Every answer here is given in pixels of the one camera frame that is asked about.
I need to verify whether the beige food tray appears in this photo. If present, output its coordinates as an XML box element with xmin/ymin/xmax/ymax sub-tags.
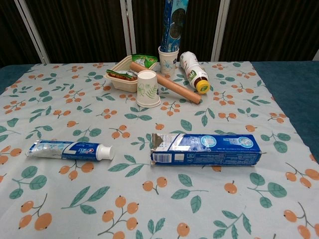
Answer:
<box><xmin>104</xmin><ymin>55</ymin><xmax>158</xmax><ymax>93</ymax></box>

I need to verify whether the white bottle yellow cap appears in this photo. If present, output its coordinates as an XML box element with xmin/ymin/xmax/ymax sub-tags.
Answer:
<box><xmin>179</xmin><ymin>51</ymin><xmax>211</xmax><ymax>95</ymax></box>

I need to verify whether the white partition frame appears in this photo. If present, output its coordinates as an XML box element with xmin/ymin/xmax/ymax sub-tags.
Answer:
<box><xmin>119</xmin><ymin>0</ymin><xmax>140</xmax><ymax>57</ymax></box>
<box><xmin>211</xmin><ymin>0</ymin><xmax>230</xmax><ymax>62</ymax></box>
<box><xmin>17</xmin><ymin>0</ymin><xmax>50</xmax><ymax>64</ymax></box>

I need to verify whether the floral berry print tablecloth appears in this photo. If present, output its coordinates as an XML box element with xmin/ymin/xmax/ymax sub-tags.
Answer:
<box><xmin>0</xmin><ymin>61</ymin><xmax>319</xmax><ymax>239</ymax></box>

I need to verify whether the blue cookie package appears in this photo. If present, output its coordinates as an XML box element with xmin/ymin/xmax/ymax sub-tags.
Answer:
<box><xmin>160</xmin><ymin>0</ymin><xmax>187</xmax><ymax>53</ymax></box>

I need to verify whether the orange green snack packet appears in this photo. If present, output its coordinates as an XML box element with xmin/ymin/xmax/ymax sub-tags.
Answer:
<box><xmin>106</xmin><ymin>69</ymin><xmax>128</xmax><ymax>81</ymax></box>

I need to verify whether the blue toothpaste box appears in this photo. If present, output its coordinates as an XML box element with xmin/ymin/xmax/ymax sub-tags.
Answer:
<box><xmin>149</xmin><ymin>133</ymin><xmax>262</xmax><ymax>167</ymax></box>

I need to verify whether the leaf print paper cup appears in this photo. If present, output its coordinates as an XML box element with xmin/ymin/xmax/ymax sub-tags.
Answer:
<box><xmin>136</xmin><ymin>69</ymin><xmax>161</xmax><ymax>108</ymax></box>

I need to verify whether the flower print paper cup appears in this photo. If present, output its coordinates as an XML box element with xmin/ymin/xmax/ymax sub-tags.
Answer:
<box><xmin>158</xmin><ymin>46</ymin><xmax>180</xmax><ymax>75</ymax></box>

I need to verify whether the blue white toothpaste tube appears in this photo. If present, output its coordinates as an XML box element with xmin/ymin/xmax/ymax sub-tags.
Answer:
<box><xmin>25</xmin><ymin>139</ymin><xmax>115</xmax><ymax>161</ymax></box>

